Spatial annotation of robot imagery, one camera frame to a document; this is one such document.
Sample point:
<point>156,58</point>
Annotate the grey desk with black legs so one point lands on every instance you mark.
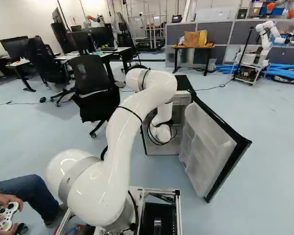
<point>112,52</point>

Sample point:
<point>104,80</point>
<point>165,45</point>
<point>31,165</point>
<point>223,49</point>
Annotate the black mesh office chair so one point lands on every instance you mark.
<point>93,80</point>

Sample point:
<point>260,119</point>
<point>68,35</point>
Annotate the brown cardboard box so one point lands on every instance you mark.
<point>191,38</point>

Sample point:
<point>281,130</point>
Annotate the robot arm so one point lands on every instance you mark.
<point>127,117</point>

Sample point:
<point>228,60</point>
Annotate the white robot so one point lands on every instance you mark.
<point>265,41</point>

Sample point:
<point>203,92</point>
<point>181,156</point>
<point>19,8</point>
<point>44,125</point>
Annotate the table with orange top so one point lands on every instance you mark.
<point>193,46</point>

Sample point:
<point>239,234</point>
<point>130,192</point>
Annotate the person's legs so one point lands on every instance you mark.
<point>27,191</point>

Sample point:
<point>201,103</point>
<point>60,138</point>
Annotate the yellow bag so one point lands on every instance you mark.
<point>203,38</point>

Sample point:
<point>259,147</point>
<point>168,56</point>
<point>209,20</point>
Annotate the white game controller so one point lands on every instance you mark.
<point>5,215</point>

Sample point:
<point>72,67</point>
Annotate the black high-back office chair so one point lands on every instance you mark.
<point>42,61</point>

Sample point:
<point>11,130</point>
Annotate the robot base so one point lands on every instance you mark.
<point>161,191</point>

